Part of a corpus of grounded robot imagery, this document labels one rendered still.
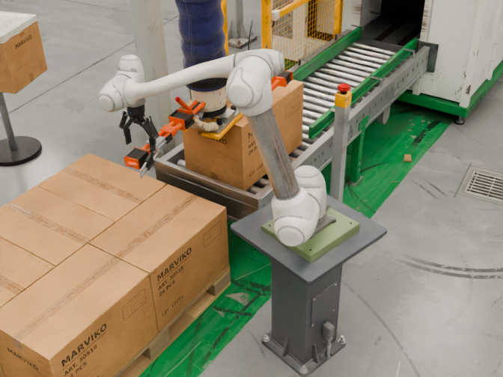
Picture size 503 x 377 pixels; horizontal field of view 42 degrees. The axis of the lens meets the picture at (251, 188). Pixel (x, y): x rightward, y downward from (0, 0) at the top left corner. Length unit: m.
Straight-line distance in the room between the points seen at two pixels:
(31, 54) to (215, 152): 1.77
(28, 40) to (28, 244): 1.79
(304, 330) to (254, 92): 1.29
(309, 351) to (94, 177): 1.50
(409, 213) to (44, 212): 2.24
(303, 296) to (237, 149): 0.85
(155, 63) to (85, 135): 1.10
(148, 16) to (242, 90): 2.10
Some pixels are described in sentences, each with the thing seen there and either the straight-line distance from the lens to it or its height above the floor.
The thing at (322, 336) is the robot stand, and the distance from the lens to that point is 3.27.
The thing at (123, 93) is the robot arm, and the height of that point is 1.43.
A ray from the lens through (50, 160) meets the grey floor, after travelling 5.01.
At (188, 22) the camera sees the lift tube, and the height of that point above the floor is 1.50.
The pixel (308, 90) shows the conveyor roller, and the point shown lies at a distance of 4.50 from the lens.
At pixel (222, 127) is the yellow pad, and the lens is 3.20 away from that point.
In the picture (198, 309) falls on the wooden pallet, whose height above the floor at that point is 0.02.
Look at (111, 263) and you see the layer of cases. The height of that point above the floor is 0.54.
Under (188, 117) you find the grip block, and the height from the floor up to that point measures 1.09.
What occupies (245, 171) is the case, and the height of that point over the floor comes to 0.68.
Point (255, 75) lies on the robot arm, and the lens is 2.30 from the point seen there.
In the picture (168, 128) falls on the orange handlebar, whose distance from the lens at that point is 3.01.
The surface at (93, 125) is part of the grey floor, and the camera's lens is 5.38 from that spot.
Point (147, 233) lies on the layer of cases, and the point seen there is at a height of 0.54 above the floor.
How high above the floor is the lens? 2.55
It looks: 35 degrees down
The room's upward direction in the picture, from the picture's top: 1 degrees counter-clockwise
